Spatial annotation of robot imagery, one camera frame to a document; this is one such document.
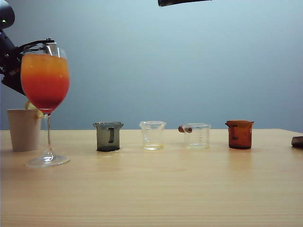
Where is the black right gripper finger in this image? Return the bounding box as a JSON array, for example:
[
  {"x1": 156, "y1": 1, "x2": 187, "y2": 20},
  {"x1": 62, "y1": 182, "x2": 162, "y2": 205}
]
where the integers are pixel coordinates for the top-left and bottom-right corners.
[{"x1": 158, "y1": 0, "x2": 213, "y2": 8}]

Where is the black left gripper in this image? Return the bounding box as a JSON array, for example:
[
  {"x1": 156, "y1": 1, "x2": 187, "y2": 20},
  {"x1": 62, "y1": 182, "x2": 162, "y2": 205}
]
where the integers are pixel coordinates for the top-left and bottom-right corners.
[{"x1": 0, "y1": 37, "x2": 57, "y2": 96}]

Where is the yellow lemon slice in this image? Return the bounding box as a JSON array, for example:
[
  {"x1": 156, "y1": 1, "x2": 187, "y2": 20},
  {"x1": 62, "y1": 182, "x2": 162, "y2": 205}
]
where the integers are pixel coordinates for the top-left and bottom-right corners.
[{"x1": 24, "y1": 99, "x2": 45, "y2": 119}]

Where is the beige paper cup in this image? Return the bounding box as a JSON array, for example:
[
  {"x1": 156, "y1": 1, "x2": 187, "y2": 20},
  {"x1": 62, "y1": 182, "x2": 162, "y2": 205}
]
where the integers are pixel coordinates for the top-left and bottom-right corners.
[{"x1": 7, "y1": 109, "x2": 42, "y2": 152}]

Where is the smoky grey glass measuring cup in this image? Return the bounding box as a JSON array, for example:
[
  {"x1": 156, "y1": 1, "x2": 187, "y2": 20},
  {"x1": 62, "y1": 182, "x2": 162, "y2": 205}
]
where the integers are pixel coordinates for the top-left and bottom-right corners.
[{"x1": 92, "y1": 122, "x2": 125, "y2": 152}]

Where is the amber glass measuring cup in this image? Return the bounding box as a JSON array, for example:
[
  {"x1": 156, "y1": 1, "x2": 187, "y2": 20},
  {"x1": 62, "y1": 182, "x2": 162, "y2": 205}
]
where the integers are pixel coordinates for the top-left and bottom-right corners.
[{"x1": 224, "y1": 120, "x2": 255, "y2": 150}]

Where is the wine glass with orange-red drink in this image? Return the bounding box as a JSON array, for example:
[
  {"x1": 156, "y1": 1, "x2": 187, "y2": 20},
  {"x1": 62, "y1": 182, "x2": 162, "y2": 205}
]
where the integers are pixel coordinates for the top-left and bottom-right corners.
[{"x1": 20, "y1": 45, "x2": 71, "y2": 168}]

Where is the clear glass beaker with spout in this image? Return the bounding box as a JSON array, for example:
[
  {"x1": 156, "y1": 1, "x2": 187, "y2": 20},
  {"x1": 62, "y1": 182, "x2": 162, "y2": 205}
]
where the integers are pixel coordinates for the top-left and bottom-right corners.
[{"x1": 138, "y1": 121, "x2": 167, "y2": 151}]

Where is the dark brown flat object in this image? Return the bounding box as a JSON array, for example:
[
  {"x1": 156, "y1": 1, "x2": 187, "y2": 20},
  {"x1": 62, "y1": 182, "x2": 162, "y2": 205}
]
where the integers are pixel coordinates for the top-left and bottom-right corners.
[{"x1": 290, "y1": 136, "x2": 303, "y2": 148}]

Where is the clear measuring cup wooden handle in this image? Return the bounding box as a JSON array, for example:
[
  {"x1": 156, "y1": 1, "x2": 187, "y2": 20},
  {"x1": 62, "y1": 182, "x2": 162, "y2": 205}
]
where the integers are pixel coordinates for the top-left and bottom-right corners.
[{"x1": 178, "y1": 123, "x2": 212, "y2": 151}]

